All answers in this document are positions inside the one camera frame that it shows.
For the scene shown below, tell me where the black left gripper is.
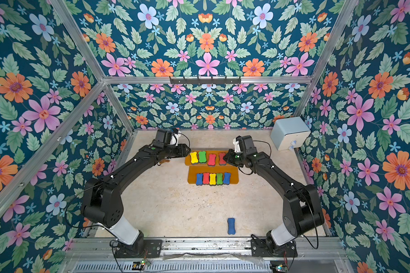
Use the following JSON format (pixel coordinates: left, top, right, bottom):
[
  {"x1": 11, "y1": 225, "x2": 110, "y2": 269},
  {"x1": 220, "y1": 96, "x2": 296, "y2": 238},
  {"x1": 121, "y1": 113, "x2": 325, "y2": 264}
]
[{"x1": 162, "y1": 143, "x2": 192, "y2": 159}]

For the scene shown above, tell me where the red eraser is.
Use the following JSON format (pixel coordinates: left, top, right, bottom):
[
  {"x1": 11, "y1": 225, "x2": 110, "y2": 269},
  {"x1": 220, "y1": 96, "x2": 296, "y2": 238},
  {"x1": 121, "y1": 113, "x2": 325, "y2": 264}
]
[
  {"x1": 207, "y1": 154, "x2": 216, "y2": 167},
  {"x1": 219, "y1": 152, "x2": 227, "y2": 166}
]

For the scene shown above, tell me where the yellow eraser shelf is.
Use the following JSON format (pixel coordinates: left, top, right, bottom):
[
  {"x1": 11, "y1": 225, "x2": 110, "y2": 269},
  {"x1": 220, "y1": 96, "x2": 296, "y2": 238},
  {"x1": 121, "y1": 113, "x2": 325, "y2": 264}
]
[
  {"x1": 209, "y1": 174, "x2": 216, "y2": 185},
  {"x1": 190, "y1": 151, "x2": 199, "y2": 165}
]

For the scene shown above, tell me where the green eraser shelf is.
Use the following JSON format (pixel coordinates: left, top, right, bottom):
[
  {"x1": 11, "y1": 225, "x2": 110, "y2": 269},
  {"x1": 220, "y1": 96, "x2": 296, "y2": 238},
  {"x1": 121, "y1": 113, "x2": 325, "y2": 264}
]
[
  {"x1": 198, "y1": 151, "x2": 207, "y2": 163},
  {"x1": 216, "y1": 173, "x2": 223, "y2": 185}
]

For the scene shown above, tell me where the blue eraser shelf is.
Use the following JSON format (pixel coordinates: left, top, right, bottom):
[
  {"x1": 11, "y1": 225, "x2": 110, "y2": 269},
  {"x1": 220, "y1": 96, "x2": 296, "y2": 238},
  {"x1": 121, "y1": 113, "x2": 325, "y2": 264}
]
[{"x1": 227, "y1": 217, "x2": 236, "y2": 235}]

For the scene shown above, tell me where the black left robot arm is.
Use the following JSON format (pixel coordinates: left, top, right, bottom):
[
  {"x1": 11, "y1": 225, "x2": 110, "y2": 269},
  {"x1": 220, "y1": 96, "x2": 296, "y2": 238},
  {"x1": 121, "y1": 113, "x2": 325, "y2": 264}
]
[{"x1": 81, "y1": 144, "x2": 191, "y2": 246}]

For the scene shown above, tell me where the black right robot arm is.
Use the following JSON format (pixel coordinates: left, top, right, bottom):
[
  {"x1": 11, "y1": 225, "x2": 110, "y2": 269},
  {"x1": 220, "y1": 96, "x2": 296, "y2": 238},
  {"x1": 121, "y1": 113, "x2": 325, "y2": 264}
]
[{"x1": 224, "y1": 149, "x2": 325, "y2": 247}]

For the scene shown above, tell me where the red eraser lower shelf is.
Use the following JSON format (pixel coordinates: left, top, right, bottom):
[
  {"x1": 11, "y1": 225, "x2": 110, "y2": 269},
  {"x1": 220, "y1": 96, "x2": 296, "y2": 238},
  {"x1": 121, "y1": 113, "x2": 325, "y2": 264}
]
[{"x1": 202, "y1": 172, "x2": 210, "y2": 185}]

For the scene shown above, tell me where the blue eraser lower right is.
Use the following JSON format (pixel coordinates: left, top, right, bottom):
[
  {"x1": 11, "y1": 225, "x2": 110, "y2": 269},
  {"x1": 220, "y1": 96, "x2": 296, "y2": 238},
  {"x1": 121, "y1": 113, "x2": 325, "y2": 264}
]
[{"x1": 223, "y1": 172, "x2": 231, "y2": 185}]

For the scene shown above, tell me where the blue eraser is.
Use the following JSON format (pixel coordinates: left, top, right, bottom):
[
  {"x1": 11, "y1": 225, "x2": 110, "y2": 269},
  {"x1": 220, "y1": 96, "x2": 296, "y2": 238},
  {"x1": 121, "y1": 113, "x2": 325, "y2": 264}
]
[
  {"x1": 223, "y1": 172, "x2": 231, "y2": 185},
  {"x1": 195, "y1": 173, "x2": 203, "y2": 185}
]

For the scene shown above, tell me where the blue eraser lower left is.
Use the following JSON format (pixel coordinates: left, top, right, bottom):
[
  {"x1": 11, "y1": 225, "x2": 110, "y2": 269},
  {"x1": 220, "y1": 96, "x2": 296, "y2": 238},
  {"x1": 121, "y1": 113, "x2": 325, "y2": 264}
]
[{"x1": 195, "y1": 173, "x2": 203, "y2": 185}]

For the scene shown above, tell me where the right small circuit board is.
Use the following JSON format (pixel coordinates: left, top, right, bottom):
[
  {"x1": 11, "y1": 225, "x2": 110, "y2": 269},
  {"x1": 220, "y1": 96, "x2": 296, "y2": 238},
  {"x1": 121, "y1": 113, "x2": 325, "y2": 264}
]
[{"x1": 269, "y1": 262, "x2": 289, "y2": 273}]

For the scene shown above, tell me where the small green circuit board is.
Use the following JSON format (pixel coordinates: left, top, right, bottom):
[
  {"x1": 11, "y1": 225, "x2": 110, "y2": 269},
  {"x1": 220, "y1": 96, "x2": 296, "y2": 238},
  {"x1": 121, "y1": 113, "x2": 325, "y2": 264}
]
[{"x1": 131, "y1": 259, "x2": 152, "y2": 271}]

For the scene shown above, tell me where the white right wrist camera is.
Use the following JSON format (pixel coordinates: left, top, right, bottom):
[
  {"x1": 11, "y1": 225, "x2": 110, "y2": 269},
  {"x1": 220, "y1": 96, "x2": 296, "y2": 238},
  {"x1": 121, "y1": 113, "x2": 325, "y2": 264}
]
[{"x1": 233, "y1": 136, "x2": 241, "y2": 153}]

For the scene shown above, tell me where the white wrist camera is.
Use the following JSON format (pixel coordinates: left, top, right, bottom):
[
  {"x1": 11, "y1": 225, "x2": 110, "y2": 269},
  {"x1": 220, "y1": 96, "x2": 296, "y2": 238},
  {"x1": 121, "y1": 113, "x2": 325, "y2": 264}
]
[
  {"x1": 170, "y1": 128, "x2": 181, "y2": 146},
  {"x1": 233, "y1": 136, "x2": 241, "y2": 153}
]

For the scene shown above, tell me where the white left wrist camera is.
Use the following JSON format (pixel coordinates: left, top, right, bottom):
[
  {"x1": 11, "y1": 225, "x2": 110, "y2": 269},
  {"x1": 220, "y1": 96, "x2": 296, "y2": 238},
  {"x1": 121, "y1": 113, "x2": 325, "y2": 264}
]
[{"x1": 170, "y1": 128, "x2": 181, "y2": 146}]

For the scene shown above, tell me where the pale blue wall box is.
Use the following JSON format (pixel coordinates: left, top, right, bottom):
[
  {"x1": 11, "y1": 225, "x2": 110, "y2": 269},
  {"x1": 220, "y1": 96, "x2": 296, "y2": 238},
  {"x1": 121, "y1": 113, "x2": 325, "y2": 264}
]
[{"x1": 271, "y1": 117, "x2": 311, "y2": 150}]

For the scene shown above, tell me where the black hook rail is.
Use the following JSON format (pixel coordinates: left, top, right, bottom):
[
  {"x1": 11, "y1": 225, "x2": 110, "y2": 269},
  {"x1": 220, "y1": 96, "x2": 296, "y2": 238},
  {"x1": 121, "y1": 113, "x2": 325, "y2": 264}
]
[{"x1": 169, "y1": 76, "x2": 241, "y2": 85}]

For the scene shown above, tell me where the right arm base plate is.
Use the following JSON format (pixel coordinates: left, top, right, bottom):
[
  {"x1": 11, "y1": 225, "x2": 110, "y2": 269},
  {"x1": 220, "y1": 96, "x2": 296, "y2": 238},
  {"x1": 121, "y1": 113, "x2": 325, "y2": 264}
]
[{"x1": 250, "y1": 234, "x2": 298, "y2": 258}]

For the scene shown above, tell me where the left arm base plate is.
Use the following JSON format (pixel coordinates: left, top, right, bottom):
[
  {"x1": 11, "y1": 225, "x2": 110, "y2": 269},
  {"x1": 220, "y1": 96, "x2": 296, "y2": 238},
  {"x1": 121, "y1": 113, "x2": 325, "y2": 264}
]
[{"x1": 114, "y1": 239, "x2": 162, "y2": 259}]

